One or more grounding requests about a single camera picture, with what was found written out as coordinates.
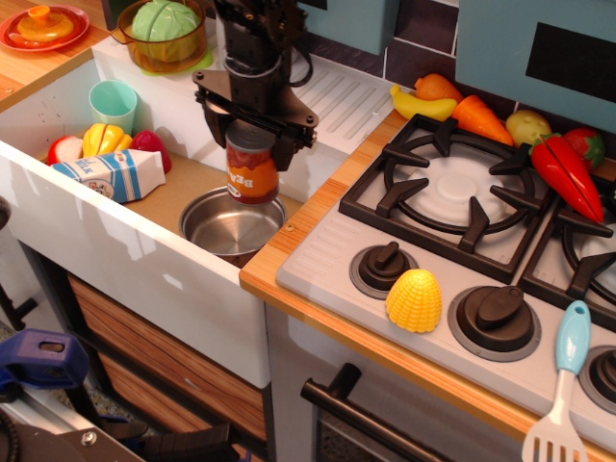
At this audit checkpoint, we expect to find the black oven door handle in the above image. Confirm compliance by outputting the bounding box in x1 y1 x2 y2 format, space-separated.
300 363 449 461

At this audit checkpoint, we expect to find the grey toy stove top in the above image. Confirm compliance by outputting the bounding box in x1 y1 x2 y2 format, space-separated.
275 113 616 440

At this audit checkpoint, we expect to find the white toy sink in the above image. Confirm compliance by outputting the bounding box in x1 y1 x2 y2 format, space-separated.
0 18 397 390

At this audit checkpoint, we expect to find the toy strawberry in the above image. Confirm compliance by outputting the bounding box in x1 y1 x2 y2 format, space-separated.
564 127 605 171

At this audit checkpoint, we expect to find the blue clamp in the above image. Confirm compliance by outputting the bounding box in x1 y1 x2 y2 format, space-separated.
1 328 90 390

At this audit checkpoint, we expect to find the yellow toy banana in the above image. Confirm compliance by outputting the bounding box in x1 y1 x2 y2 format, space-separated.
390 84 458 121

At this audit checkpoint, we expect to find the mint green cup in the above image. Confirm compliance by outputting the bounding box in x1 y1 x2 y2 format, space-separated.
89 80 138 135

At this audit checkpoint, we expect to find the black stove knob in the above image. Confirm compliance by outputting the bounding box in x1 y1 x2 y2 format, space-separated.
578 346 615 415
448 286 542 363
349 241 419 299

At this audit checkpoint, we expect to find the red white toy apple half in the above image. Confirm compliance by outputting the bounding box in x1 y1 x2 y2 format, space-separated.
47 136 83 166

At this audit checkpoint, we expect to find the yellow toy corn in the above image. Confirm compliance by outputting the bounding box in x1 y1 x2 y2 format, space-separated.
385 269 443 333

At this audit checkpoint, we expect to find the black burner grate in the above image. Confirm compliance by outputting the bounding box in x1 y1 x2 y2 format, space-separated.
339 115 553 283
520 199 615 332

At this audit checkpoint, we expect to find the black left burner grate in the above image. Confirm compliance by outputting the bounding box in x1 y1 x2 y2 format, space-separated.
339 115 553 283

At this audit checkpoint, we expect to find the orange toy carrot back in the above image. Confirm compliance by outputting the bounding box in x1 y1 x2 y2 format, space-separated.
415 73 464 103

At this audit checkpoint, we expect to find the green mat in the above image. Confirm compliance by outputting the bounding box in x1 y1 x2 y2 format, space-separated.
141 49 214 76

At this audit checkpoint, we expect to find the orange toy carrot front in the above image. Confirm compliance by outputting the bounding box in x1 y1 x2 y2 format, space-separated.
452 95 514 146

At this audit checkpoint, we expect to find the black right stove knob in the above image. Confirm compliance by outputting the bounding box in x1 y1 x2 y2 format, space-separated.
578 346 615 415

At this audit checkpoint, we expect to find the orange pot lid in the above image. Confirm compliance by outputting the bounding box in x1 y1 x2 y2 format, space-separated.
16 6 75 42

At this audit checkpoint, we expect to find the yellow toy pepper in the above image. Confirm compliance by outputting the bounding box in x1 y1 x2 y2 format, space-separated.
83 123 132 158

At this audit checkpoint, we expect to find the orange toy carrot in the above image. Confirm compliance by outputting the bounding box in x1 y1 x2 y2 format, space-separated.
452 95 514 146
415 73 464 103

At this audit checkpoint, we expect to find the black right burner grate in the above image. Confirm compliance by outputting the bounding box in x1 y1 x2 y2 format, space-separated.
520 199 615 332

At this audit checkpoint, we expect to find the steel pot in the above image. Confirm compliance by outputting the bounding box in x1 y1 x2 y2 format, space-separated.
179 187 287 257

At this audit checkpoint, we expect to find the teal toy microwave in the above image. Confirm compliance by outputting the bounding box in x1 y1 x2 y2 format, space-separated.
455 1 615 132

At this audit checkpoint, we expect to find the red toy chili pepper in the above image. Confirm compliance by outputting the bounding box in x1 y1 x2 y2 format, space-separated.
529 134 604 223

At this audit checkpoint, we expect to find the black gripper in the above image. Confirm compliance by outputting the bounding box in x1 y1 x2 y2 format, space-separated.
192 60 319 171

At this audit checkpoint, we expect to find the green toy cabbage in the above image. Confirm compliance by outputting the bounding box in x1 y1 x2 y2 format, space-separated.
132 0 200 42

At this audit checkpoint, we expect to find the black left stove knob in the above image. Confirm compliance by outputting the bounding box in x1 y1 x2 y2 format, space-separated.
349 241 419 299

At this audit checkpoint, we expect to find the orange transparent pot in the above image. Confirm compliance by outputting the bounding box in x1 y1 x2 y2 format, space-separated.
112 1 208 68

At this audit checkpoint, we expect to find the red toy fruit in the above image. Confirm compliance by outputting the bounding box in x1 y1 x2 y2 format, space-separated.
130 130 172 173

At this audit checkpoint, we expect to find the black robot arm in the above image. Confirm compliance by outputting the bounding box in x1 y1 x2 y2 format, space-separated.
192 1 319 171

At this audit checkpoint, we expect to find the toy potato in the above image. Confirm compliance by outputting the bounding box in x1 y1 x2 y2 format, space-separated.
505 110 552 147

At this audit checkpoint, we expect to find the toy bean can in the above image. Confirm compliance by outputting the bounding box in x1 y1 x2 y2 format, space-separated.
225 120 279 205

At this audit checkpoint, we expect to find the red plate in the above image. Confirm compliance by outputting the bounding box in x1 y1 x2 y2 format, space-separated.
1 5 90 52

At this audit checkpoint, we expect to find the toy milk carton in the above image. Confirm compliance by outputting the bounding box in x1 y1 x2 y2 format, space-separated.
51 149 166 203

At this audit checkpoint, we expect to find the blue white toy spatula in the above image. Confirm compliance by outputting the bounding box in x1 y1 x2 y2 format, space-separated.
522 300 591 461

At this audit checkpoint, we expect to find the black middle stove knob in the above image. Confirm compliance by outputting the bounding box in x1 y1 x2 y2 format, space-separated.
448 286 542 363

